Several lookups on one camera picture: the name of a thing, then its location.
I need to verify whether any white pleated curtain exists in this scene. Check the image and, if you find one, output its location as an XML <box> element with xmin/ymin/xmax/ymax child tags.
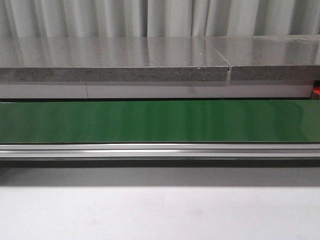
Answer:
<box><xmin>0</xmin><ymin>0</ymin><xmax>320</xmax><ymax>37</ymax></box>

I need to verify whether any green conveyor belt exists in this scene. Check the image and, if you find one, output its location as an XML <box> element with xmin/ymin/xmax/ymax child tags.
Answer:
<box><xmin>0</xmin><ymin>100</ymin><xmax>320</xmax><ymax>144</ymax></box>

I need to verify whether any aluminium conveyor side rail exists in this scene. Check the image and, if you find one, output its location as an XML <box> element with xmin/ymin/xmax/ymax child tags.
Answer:
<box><xmin>0</xmin><ymin>143</ymin><xmax>320</xmax><ymax>160</ymax></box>

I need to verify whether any grey stone countertop slab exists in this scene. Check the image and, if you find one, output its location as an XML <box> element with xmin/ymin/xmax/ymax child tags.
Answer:
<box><xmin>0</xmin><ymin>37</ymin><xmax>228</xmax><ymax>83</ymax></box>

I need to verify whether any red object at edge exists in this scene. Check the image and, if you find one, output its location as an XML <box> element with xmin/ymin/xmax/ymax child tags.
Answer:
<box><xmin>311</xmin><ymin>86</ymin><xmax>320</xmax><ymax>100</ymax></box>

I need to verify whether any grey stone slab right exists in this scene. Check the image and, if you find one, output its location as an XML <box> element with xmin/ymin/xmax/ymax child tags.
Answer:
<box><xmin>205</xmin><ymin>35</ymin><xmax>320</xmax><ymax>83</ymax></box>

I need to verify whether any white cabinet front panel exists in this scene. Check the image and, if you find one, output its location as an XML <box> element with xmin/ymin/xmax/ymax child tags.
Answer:
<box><xmin>0</xmin><ymin>81</ymin><xmax>314</xmax><ymax>99</ymax></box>

